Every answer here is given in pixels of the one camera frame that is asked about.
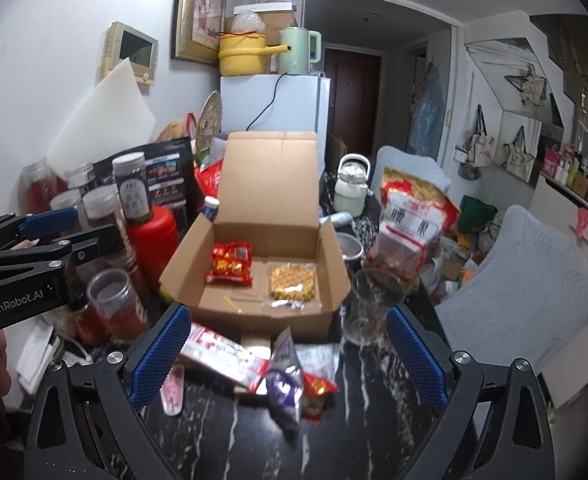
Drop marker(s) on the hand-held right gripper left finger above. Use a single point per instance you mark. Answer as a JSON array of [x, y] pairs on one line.
[[158, 360]]

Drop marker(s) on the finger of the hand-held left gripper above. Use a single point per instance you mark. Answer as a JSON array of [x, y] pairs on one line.
[[48, 222], [93, 244]]

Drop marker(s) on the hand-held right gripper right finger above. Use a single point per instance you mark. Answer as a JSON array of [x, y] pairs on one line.
[[416, 360]]

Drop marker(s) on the pink snack packet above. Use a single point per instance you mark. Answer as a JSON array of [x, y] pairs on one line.
[[171, 392]]

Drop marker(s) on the red white snack packet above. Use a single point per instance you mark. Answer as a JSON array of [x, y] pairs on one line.
[[218, 355]]

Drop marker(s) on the small red gold packet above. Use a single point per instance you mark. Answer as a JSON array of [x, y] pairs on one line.
[[316, 395]]

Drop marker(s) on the purple snack packet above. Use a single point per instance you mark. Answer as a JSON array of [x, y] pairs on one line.
[[284, 385]]

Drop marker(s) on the brown cardboard box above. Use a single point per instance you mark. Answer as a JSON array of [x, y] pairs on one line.
[[269, 180]]

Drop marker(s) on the clear jar red contents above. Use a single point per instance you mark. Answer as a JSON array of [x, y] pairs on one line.
[[41, 190]]

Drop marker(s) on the clear plastic nut jar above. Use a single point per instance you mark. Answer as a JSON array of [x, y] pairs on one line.
[[103, 205]]

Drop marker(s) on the small clear plastic jar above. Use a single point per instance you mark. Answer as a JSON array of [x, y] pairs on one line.
[[81, 175]]

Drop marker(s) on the red canister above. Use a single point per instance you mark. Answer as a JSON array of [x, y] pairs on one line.
[[153, 245]]

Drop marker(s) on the stack of white papers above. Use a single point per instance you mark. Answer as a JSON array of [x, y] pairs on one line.
[[38, 355]]

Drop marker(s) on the open clear plastic jar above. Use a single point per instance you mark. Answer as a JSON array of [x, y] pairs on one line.
[[116, 305]]

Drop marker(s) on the clear drinking glass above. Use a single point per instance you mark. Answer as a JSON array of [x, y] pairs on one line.
[[374, 310]]

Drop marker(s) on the dark-label plastic jar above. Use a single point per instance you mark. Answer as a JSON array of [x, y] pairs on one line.
[[132, 190]]

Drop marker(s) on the black snack bag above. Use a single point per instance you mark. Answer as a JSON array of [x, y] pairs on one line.
[[166, 175]]

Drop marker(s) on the white foam board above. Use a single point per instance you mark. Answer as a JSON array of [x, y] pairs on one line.
[[103, 115]]

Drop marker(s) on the blue white bottle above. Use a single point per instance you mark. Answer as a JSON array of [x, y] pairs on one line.
[[210, 210]]

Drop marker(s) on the red yellow candy packet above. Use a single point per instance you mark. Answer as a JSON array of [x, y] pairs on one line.
[[231, 262]]

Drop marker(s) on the clear white-label nut bag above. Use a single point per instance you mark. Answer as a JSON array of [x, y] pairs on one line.
[[409, 230]]

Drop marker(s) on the red gift bag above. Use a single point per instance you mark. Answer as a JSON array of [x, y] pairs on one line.
[[211, 180]]

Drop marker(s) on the tan paper bag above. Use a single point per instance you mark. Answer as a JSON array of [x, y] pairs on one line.
[[173, 130]]

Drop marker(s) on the clear waffle cookie packet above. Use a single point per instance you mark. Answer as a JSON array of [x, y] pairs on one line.
[[291, 282]]

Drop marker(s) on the white printed paper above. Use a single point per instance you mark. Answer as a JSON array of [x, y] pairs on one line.
[[218, 147]]

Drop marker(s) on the green bag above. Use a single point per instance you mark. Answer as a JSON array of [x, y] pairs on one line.
[[476, 210]]

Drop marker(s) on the silver bottle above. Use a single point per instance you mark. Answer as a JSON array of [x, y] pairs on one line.
[[336, 219]]

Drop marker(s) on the round woven plate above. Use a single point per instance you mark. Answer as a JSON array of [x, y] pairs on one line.
[[211, 120]]

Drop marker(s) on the white thermos kettle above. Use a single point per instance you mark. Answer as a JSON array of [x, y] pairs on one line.
[[351, 195]]

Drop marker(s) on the yellow red snack bag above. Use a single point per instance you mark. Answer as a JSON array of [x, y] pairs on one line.
[[409, 180]]

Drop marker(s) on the beige tote bag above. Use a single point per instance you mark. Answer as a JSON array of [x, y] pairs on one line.
[[519, 160], [480, 147]]

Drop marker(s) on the yellow cooking pot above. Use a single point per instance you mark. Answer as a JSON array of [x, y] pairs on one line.
[[241, 57]]

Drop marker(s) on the white fridge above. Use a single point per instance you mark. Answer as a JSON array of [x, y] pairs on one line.
[[294, 110]]

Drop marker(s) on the row of small bottles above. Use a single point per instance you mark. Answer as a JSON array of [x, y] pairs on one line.
[[569, 170]]

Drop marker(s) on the blue plastic cover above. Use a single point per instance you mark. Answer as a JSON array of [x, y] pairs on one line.
[[426, 115]]

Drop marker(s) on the gold framed picture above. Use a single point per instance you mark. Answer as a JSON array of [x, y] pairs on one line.
[[198, 10]]

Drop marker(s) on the dark brown door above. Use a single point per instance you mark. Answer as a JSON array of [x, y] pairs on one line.
[[354, 100]]

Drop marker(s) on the clear plastic bag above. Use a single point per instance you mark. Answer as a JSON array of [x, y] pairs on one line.
[[249, 22]]

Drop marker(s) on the light green electric kettle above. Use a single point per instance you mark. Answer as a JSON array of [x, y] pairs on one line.
[[296, 52]]

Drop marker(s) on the cardboard storage box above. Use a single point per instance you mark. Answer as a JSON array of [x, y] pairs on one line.
[[276, 22]]

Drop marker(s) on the white stair cabinet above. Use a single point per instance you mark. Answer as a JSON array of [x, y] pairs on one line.
[[509, 52]]

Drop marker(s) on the beige wall intercom panel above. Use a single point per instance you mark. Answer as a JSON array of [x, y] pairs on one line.
[[131, 50]]

